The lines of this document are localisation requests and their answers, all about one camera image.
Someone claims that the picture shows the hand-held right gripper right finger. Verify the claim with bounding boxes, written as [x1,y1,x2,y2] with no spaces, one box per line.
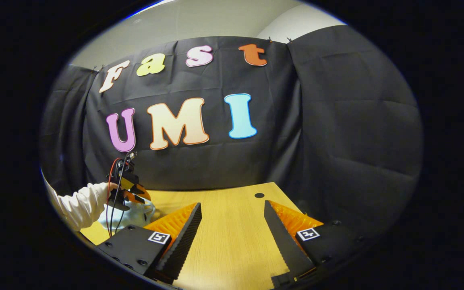
[263,200,361,288]

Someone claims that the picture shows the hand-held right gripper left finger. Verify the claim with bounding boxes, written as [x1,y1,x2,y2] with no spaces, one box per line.
[97,202,203,282]

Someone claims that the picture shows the light blue suitcase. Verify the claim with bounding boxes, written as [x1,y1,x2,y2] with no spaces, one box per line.
[97,199,157,231]

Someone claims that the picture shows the black backdrop cloth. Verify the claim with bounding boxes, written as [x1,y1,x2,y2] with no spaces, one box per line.
[39,25,424,250]

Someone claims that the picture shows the black cable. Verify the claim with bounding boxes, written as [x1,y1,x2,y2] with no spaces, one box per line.
[109,153,135,238]

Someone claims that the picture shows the red cable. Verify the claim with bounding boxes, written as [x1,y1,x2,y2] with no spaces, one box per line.
[106,157,131,237]

